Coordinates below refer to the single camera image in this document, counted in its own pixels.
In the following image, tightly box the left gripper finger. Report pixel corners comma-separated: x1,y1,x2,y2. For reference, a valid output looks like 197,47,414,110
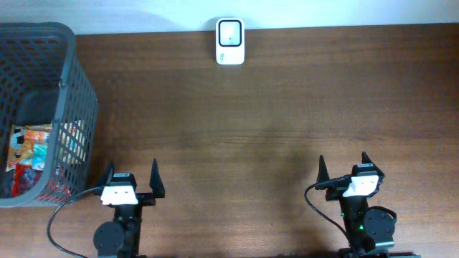
95,162,114,187
149,159,166,199

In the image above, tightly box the red candy bag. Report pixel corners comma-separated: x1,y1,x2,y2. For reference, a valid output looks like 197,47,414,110
11,163,42,197

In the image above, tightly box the yellow snack bag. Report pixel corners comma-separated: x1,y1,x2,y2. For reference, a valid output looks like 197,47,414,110
6,124,52,172

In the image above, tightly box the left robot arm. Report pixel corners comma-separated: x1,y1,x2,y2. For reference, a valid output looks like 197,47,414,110
93,161,166,258

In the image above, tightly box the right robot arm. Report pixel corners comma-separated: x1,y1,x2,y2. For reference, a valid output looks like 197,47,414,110
314,153,397,257

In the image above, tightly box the grey plastic mesh basket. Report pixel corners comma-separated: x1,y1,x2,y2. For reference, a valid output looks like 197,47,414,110
1,22,99,208

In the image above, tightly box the left black cable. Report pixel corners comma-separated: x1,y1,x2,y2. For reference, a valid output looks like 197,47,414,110
46,186,103,258

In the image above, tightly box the black cable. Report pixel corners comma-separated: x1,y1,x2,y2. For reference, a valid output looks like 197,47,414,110
303,176,354,252
46,186,103,258

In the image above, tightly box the right black cable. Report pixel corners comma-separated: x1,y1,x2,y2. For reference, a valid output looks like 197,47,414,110
303,176,354,252

